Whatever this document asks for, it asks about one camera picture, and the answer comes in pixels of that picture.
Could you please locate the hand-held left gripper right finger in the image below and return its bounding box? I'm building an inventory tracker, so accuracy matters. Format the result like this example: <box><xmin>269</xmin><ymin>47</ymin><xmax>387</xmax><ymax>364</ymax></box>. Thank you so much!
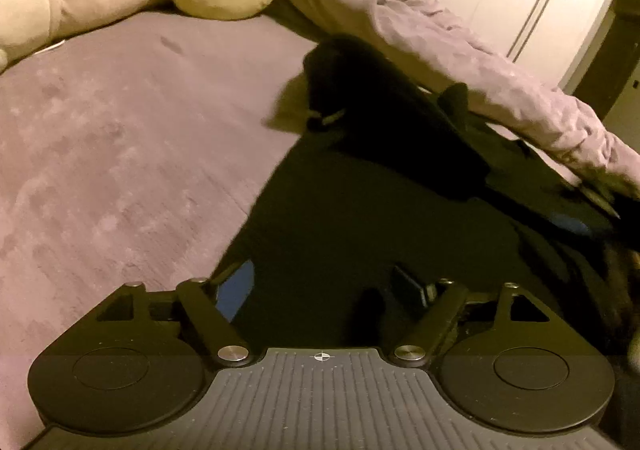
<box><xmin>390</xmin><ymin>264</ymin><xmax>549</xmax><ymax>369</ymax></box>

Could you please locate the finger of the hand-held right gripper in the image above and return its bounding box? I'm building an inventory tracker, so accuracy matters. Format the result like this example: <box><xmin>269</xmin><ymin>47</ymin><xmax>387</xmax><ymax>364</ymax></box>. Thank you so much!
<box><xmin>552</xmin><ymin>177</ymin><xmax>623</xmax><ymax>238</ymax></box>

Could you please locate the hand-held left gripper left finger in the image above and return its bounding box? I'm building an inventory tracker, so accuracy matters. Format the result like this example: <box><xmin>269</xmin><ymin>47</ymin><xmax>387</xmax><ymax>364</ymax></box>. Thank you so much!
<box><xmin>96</xmin><ymin>261</ymin><xmax>257</xmax><ymax>367</ymax></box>

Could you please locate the black garment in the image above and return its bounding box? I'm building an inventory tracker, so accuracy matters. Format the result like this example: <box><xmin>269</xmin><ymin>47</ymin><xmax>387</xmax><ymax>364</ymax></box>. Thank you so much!
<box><xmin>212</xmin><ymin>32</ymin><xmax>626</xmax><ymax>356</ymax></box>

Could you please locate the crumpled purple blanket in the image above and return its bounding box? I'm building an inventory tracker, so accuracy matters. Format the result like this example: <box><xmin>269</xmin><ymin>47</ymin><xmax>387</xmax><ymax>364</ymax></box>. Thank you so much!
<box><xmin>282</xmin><ymin>0</ymin><xmax>640</xmax><ymax>205</ymax></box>

